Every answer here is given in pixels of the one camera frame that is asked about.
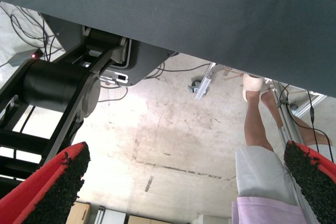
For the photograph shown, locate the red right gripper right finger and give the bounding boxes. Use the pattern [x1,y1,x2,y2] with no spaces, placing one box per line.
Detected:
[283,140,336,224]

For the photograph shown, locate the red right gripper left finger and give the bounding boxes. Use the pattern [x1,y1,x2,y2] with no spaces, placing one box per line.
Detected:
[0,141,91,224]

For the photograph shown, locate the dark grey robot base housing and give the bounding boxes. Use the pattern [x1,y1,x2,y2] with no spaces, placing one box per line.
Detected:
[40,13,179,88]

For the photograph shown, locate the cardboard box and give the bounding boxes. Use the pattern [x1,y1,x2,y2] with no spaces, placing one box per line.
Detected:
[127,215,169,224]
[65,201,91,224]

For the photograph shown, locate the light grey shorts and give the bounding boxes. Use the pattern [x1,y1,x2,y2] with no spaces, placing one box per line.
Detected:
[235,144,334,206]

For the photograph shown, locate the lilac shirt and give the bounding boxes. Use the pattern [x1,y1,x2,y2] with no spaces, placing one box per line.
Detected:
[230,196,308,224]

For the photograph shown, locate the white cabinet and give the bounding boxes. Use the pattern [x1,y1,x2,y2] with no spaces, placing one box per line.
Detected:
[93,205,127,224]

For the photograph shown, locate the bare person leg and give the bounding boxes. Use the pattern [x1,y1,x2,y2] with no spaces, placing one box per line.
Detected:
[244,91,275,153]
[261,92,334,147]

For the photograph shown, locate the white shoe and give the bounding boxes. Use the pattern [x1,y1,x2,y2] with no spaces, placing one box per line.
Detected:
[259,78,272,95]

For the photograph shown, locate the black silver robot torso linkage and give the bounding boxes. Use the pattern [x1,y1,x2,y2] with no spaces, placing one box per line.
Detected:
[0,28,132,183]

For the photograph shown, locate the beige shoe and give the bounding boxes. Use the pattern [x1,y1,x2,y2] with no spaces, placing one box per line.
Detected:
[241,73,265,102]

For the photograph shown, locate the grey power adapter box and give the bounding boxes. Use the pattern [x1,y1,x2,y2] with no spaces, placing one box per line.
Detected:
[7,49,44,67]

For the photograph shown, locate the wooden rod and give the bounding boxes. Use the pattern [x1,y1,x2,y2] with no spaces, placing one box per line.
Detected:
[223,68,245,82]

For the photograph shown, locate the aluminium profile bar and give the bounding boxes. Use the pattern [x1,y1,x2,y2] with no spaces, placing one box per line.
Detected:
[193,62,220,101]

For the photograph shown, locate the small caster wheel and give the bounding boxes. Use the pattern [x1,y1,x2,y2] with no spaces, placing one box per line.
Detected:
[187,79,201,93]

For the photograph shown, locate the dark grey table cloth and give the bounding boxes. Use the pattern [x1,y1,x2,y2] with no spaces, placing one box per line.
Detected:
[0,0,336,96]

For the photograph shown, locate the black cable with inline plug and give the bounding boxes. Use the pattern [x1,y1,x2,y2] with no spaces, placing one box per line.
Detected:
[306,89,335,163]

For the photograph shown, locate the aluminium frame post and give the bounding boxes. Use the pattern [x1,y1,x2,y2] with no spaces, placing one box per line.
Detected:
[270,81,320,224]

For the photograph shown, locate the black floor cable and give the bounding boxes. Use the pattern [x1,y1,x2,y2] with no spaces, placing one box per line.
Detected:
[9,5,65,62]
[145,62,213,80]
[98,84,129,104]

